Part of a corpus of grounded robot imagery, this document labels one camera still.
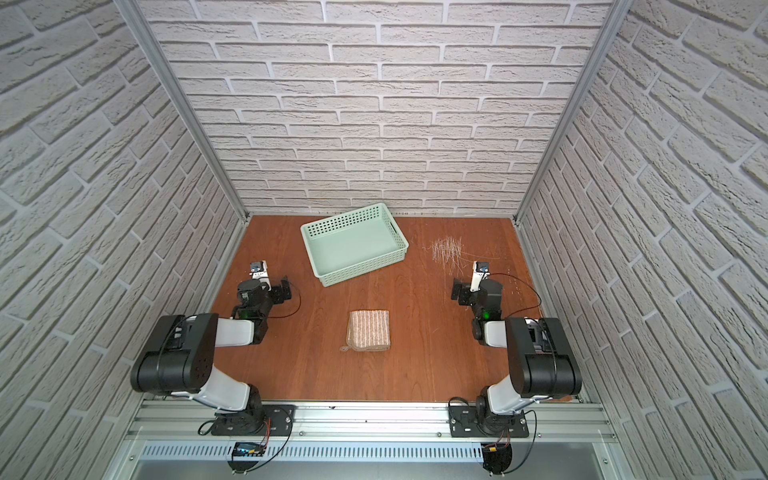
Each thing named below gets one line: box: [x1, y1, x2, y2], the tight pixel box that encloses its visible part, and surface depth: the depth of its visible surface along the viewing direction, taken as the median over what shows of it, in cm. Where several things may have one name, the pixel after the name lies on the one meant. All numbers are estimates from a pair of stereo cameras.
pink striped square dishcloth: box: [340, 309, 391, 351], surface depth 89 cm
